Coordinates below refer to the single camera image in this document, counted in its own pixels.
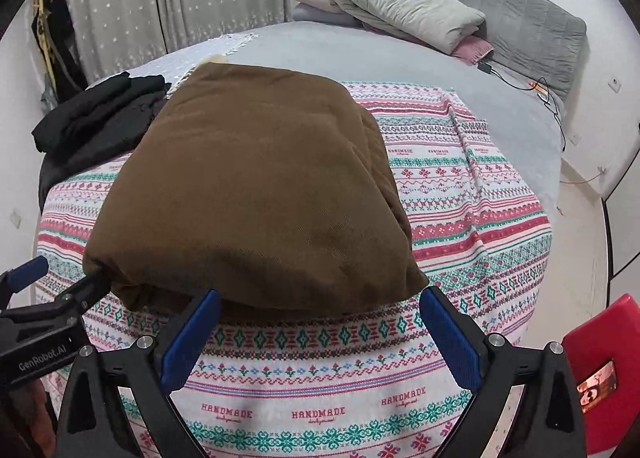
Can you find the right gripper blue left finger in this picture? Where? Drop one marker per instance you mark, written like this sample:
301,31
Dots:
181,341

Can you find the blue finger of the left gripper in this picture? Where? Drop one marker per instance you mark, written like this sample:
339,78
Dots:
83,295
17,279

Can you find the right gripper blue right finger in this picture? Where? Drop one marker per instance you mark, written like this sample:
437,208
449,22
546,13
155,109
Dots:
457,337

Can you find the brown corduroy coat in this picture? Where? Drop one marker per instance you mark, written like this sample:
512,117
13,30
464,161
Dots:
271,187

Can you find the hanging black clothes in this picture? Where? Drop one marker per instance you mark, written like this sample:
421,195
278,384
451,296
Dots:
54,33

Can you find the patterned pink knit blanket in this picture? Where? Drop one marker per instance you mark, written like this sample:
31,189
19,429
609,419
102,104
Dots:
369,384

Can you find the smartphone on chair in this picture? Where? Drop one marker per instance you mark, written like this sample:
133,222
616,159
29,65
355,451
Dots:
597,387

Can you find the black folded garment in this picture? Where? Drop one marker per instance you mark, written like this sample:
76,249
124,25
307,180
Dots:
95,126

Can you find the grey bed sheet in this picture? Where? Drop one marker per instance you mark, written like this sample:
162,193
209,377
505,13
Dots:
522,126

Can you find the dusty pink folded blanket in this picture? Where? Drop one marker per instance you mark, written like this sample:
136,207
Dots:
473,49

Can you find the grey quilted headboard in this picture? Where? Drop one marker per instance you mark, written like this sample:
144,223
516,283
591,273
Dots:
534,38

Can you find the folded light grey duvet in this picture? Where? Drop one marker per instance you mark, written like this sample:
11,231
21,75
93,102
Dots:
441,24

